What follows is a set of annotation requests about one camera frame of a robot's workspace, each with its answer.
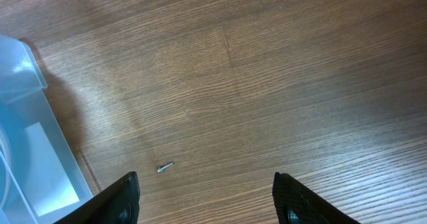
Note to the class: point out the clear plastic storage container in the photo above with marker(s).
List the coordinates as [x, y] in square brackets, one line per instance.
[23, 103]

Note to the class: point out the white label in container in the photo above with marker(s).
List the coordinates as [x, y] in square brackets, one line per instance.
[47, 186]

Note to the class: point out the small metal screw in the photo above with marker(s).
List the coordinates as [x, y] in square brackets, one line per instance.
[163, 168]

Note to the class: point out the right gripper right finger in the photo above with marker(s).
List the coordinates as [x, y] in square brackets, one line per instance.
[297, 204]

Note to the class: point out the cream white bowl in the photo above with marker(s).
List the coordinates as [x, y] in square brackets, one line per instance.
[6, 162]

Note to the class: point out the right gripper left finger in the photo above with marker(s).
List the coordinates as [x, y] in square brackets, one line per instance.
[117, 204]

